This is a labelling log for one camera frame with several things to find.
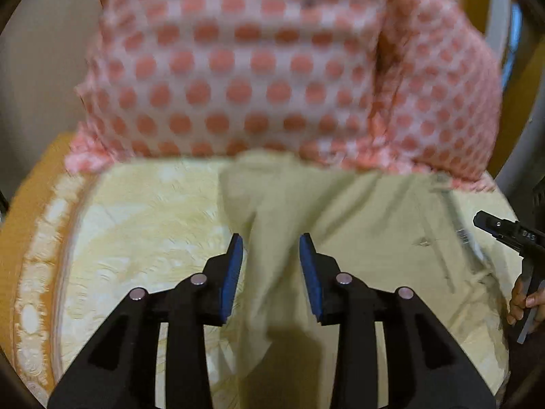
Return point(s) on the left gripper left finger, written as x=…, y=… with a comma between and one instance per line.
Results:
x=116, y=368

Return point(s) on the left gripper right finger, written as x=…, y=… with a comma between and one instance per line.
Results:
x=426, y=367

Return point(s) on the khaki pants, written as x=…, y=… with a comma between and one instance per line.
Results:
x=387, y=230

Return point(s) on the person's right hand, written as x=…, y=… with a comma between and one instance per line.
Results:
x=520, y=302

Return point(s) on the yellow patterned bed sheet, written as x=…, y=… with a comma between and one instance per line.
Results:
x=73, y=246

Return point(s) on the right polka dot pillow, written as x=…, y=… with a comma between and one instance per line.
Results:
x=438, y=94

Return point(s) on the polka dot pillow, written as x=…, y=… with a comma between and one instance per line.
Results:
x=218, y=77
x=438, y=94

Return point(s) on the left polka dot pillow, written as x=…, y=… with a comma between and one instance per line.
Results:
x=218, y=77

